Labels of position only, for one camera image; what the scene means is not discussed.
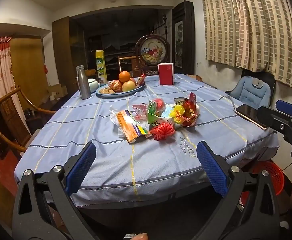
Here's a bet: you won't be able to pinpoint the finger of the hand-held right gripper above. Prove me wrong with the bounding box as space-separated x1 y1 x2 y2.
276 100 292 120
257 106 292 133

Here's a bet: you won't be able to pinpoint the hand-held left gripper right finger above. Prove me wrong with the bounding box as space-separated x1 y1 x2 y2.
197 141 280 240

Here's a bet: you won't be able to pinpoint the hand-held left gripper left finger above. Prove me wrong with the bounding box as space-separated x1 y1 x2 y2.
12 142 99 240

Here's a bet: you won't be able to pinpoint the red plastic basket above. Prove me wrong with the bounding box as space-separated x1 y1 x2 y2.
239 160 285 208

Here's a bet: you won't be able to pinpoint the white plastic bag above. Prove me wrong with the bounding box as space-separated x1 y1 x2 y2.
110 105 126 138

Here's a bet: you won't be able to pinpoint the red yellow snack packet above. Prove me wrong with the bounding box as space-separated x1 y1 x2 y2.
174 92 200 128

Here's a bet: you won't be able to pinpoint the red ribbon pompom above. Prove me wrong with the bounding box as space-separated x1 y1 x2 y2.
150 122 175 140

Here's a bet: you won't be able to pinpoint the cardboard medicine box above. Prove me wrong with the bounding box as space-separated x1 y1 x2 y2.
116 110 153 144

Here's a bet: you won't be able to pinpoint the yellow plastic flower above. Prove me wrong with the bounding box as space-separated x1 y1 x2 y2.
169 104 185 124

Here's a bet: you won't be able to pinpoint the blue face mask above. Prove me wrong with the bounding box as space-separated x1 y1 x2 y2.
161 105 176 119

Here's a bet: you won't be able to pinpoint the green snack wrapper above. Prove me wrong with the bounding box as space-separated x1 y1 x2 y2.
147 100 167 128

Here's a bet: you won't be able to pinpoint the brown notebook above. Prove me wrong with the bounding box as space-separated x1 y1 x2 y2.
236 111 268 131

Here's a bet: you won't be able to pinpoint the black tablet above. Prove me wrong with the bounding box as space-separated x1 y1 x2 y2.
235 104 269 130

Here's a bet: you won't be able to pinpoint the blue striped tablecloth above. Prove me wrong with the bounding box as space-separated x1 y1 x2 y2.
14 73 280 202

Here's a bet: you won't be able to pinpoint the blue cushioned office chair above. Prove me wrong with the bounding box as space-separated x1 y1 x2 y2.
230 69 277 109

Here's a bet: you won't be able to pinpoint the cardboard boxes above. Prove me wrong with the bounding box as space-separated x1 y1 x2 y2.
48 84 67 98

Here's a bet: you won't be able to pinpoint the pile of brown nuts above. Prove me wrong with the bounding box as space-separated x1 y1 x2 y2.
99 85 116 94

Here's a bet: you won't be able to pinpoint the white ceramic jar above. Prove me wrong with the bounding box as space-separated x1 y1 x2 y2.
87 78 99 93

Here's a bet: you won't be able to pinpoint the steel bottle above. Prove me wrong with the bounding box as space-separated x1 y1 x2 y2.
75 65 92 100

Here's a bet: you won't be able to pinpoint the blue-rimmed fruit plate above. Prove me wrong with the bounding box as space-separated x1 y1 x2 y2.
96 81 144 97

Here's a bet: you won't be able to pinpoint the red patterned snack packet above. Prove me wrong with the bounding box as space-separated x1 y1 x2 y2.
108 79 123 92

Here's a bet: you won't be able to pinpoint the checked curtain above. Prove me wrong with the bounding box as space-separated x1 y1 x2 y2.
199 0 292 93

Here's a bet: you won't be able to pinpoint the yellow apple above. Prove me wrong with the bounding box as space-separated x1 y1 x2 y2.
122 79 137 92

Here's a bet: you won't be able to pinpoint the orange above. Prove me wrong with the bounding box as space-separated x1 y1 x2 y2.
118 71 131 83

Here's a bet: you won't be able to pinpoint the yellow cylindrical can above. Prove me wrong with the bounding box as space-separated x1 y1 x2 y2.
95 49 108 85

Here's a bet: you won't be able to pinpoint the wooden armchair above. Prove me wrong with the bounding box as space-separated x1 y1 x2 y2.
0 84 57 153

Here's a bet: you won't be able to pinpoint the red and white box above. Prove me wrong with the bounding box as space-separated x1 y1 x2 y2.
158 63 174 86

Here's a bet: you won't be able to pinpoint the wooden cabinet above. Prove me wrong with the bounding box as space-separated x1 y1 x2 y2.
52 16 84 90

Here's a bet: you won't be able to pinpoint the wooden chair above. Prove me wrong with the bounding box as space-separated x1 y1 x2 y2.
118 56 145 78

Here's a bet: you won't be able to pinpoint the pink floral curtain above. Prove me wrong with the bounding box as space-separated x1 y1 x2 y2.
0 36 26 130

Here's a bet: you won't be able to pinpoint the dark framed painting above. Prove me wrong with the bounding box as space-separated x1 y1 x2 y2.
171 0 195 74

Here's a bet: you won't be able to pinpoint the round framed embroidery screen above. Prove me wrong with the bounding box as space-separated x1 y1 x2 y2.
135 34 171 77

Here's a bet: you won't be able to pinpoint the white charging cable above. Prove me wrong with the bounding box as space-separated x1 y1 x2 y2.
225 95 237 111

